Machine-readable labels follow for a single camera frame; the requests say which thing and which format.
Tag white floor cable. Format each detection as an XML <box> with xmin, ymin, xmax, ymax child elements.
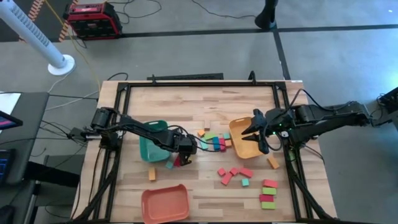
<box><xmin>45</xmin><ymin>73</ymin><xmax>101</xmax><ymax>111</ymax></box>

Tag black aluminium table frame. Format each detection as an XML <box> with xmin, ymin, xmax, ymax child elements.
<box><xmin>70</xmin><ymin>70</ymin><xmax>340</xmax><ymax>224</ymax></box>

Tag tablet with pink screen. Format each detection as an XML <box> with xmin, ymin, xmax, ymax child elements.
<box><xmin>0</xmin><ymin>110</ymin><xmax>24</xmax><ymax>131</ymax></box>

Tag black stand base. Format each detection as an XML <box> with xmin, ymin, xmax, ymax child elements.
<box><xmin>254</xmin><ymin>0</ymin><xmax>279</xmax><ymax>30</ymax></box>

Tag grey desk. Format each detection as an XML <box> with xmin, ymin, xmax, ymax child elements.
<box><xmin>0</xmin><ymin>91</ymin><xmax>50</xmax><ymax>187</ymax></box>

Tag black looped floor cable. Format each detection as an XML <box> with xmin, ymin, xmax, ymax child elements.
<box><xmin>107</xmin><ymin>0</ymin><xmax>162</xmax><ymax>25</ymax></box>

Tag white tower fan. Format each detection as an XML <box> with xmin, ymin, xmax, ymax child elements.
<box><xmin>0</xmin><ymin>0</ymin><xmax>76</xmax><ymax>77</ymax></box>

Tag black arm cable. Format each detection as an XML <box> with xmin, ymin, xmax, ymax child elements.
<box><xmin>167</xmin><ymin>124</ymin><xmax>225</xmax><ymax>154</ymax></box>
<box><xmin>263</xmin><ymin>88</ymin><xmax>355</xmax><ymax>152</ymax></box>

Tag yellow plastic bin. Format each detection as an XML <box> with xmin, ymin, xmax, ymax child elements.
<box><xmin>228</xmin><ymin>116</ymin><xmax>266</xmax><ymax>160</ymax></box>

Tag monitor with blue screen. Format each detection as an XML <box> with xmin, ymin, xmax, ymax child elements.
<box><xmin>0</xmin><ymin>148</ymin><xmax>16</xmax><ymax>185</ymax></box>

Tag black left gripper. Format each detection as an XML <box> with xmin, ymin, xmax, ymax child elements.
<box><xmin>177</xmin><ymin>134</ymin><xmax>198</xmax><ymax>166</ymax></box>

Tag black power strip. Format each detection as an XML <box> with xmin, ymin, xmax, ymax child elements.
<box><xmin>147</xmin><ymin>73</ymin><xmax>224</xmax><ymax>81</ymax></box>

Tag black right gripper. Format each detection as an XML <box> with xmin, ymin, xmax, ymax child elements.
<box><xmin>241</xmin><ymin>108</ymin><xmax>295</xmax><ymax>156</ymax></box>

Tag black equipment with cables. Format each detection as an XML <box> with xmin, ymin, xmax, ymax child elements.
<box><xmin>374</xmin><ymin>86</ymin><xmax>398</xmax><ymax>128</ymax></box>

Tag black arched floor cable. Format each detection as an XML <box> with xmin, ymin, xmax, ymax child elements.
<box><xmin>107</xmin><ymin>72</ymin><xmax>129</xmax><ymax>82</ymax></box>

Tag black power box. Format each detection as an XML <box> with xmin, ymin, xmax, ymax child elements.
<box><xmin>67</xmin><ymin>126</ymin><xmax>102</xmax><ymax>142</ymax></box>

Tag black mat orange stripes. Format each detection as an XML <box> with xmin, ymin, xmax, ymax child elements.
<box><xmin>0</xmin><ymin>0</ymin><xmax>80</xmax><ymax>43</ymax></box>

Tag teal plastic bin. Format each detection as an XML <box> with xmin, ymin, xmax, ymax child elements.
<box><xmin>138</xmin><ymin>119</ymin><xmax>172</xmax><ymax>164</ymax></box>

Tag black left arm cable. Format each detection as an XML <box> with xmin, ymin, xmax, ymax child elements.
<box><xmin>167</xmin><ymin>124</ymin><xmax>225</xmax><ymax>154</ymax></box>

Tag salmon plastic bin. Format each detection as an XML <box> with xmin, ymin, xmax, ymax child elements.
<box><xmin>141</xmin><ymin>184</ymin><xmax>191</xmax><ymax>224</ymax></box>

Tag yellow floor cable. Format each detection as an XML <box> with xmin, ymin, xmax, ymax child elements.
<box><xmin>45</xmin><ymin>0</ymin><xmax>102</xmax><ymax>94</ymax></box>

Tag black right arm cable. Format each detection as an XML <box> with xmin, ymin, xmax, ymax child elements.
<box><xmin>263</xmin><ymin>88</ymin><xmax>355</xmax><ymax>152</ymax></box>

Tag red and black toolbox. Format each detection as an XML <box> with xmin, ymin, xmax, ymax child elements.
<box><xmin>63</xmin><ymin>2</ymin><xmax>123</xmax><ymax>40</ymax></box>

